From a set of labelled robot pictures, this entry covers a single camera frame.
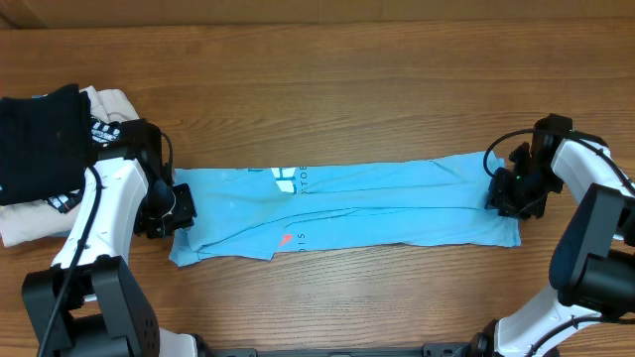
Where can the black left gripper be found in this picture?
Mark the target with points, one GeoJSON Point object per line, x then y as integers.
{"type": "Point", "coordinates": [184, 218]}

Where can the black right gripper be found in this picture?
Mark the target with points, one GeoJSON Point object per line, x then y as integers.
{"type": "Point", "coordinates": [502, 199]}

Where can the light blue t-shirt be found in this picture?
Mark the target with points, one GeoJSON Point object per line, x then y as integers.
{"type": "Point", "coordinates": [257, 213]}

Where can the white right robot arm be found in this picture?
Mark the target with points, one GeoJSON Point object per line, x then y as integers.
{"type": "Point", "coordinates": [589, 282]}

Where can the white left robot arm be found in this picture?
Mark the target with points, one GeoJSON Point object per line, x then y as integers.
{"type": "Point", "coordinates": [88, 303]}

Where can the black white patterned garment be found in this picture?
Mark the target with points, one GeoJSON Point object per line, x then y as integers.
{"type": "Point", "coordinates": [101, 133]}

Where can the black folded garment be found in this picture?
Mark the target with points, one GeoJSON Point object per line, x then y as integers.
{"type": "Point", "coordinates": [45, 144]}

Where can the beige folded garment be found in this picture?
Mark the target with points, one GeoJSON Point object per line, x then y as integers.
{"type": "Point", "coordinates": [30, 221]}

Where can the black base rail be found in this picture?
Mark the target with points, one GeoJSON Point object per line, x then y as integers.
{"type": "Point", "coordinates": [347, 351]}

